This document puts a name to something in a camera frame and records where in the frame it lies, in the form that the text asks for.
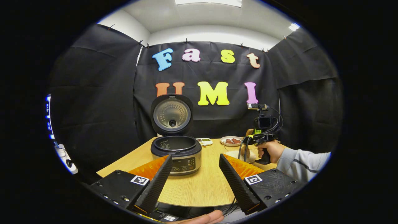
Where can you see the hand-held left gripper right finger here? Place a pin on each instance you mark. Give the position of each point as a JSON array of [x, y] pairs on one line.
[[238, 186]]

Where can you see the white device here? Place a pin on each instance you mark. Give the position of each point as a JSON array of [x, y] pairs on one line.
[[67, 160]]

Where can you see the white round plate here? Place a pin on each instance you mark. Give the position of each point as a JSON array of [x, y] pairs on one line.
[[224, 141]]

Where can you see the black silver rice cooker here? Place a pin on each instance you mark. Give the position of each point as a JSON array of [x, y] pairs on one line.
[[180, 155]]

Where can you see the clear container of white rice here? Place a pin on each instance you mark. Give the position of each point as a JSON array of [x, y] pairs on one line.
[[231, 155]]

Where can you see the blue-lit screen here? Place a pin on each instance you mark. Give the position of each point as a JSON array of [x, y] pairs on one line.
[[48, 118]]

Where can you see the small ceiling light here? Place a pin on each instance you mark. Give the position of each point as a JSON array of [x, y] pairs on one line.
[[293, 27]]

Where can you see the white divided bean dish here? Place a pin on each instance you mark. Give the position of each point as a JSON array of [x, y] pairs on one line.
[[205, 142]]

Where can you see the ceiling light panel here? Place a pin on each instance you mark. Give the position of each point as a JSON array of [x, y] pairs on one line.
[[208, 2]]

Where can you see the brown meat piece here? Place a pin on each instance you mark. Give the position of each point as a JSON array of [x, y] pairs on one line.
[[236, 140], [229, 141]]

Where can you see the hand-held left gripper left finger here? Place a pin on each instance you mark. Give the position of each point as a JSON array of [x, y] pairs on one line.
[[155, 183]]

